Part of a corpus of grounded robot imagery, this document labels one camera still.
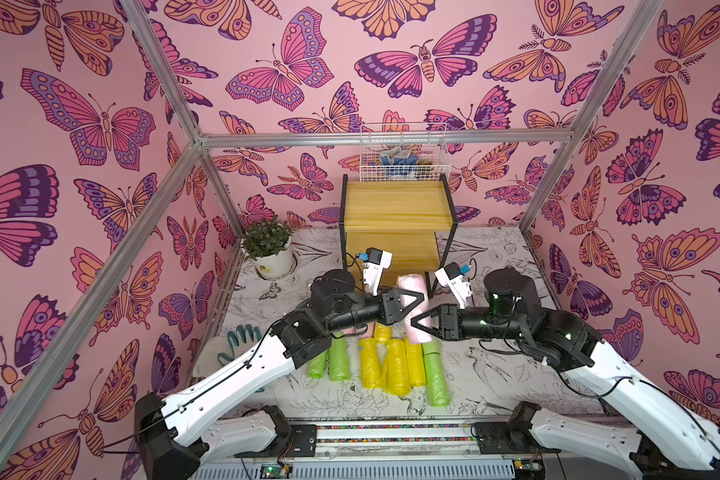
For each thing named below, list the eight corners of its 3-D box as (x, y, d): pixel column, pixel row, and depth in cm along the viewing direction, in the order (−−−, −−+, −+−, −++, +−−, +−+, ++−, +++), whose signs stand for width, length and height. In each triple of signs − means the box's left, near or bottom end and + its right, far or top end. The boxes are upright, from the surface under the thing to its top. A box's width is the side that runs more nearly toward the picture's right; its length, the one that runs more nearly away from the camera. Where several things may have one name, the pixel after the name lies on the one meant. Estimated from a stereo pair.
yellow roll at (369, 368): (363, 391, 82) (362, 388, 80) (357, 343, 91) (356, 339, 89) (382, 388, 83) (382, 385, 80) (374, 341, 92) (374, 336, 89)
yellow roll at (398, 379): (386, 396, 82) (387, 391, 79) (384, 344, 92) (385, 338, 88) (409, 396, 82) (411, 391, 79) (405, 344, 92) (406, 338, 88)
